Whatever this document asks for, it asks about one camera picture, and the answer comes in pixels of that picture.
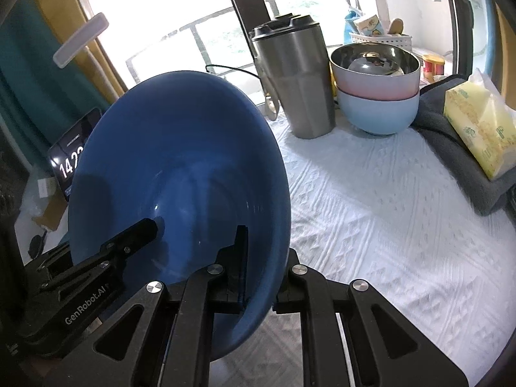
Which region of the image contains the pale blue bowl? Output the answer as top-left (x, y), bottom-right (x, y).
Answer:
top-left (336, 89), bottom-right (420, 135)

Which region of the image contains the clear plastic bag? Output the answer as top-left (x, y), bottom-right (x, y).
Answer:
top-left (18, 169), bottom-right (61, 220)

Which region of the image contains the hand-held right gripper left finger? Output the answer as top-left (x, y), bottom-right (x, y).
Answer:
top-left (42, 226), bottom-right (247, 387)

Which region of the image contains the balcony railing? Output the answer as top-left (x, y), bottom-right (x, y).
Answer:
top-left (125, 0), bottom-right (367, 89)

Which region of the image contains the blue snack bag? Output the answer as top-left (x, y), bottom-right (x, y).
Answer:
top-left (343, 6), bottom-right (363, 45)

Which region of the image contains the teal curtain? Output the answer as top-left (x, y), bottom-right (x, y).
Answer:
top-left (0, 16), bottom-right (111, 178)

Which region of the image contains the black tablet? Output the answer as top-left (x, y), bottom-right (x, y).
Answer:
top-left (47, 107), bottom-right (103, 202)

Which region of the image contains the white desk lamp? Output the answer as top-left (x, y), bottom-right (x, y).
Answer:
top-left (53, 13), bottom-right (122, 101)

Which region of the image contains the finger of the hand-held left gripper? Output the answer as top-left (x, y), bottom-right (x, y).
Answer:
top-left (73, 218), bottom-right (166, 280)

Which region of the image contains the dark blue bowl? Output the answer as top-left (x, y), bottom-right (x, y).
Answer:
top-left (68, 70), bottom-right (293, 361)

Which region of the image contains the black charging cable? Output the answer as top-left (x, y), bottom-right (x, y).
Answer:
top-left (205, 64), bottom-right (261, 79)

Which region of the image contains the white textured tablecloth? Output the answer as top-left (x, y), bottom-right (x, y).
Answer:
top-left (210, 101), bottom-right (516, 387)

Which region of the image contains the red can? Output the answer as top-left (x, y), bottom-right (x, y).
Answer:
top-left (421, 54), bottom-right (446, 81)

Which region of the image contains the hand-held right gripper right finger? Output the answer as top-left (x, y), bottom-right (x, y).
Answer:
top-left (274, 248), bottom-right (470, 387)

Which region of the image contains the yellow tissue pack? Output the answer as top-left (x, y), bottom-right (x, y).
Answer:
top-left (443, 68), bottom-right (516, 181)

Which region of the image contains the black round device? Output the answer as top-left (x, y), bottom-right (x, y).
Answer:
top-left (29, 234), bottom-right (47, 259)

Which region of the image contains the stainless steel tumbler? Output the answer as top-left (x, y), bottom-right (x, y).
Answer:
top-left (251, 14), bottom-right (337, 140)

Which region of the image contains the white plastic basket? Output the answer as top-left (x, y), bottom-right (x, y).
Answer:
top-left (349, 32), bottom-right (414, 55)

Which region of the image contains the pink steel bowl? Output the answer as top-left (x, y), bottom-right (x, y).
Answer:
top-left (328, 44), bottom-right (422, 101)

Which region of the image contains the cardboard box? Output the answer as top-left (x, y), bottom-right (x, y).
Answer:
top-left (32, 197), bottom-right (69, 230)

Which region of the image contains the grey towel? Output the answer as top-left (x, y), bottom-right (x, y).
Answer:
top-left (411, 74), bottom-right (516, 216)

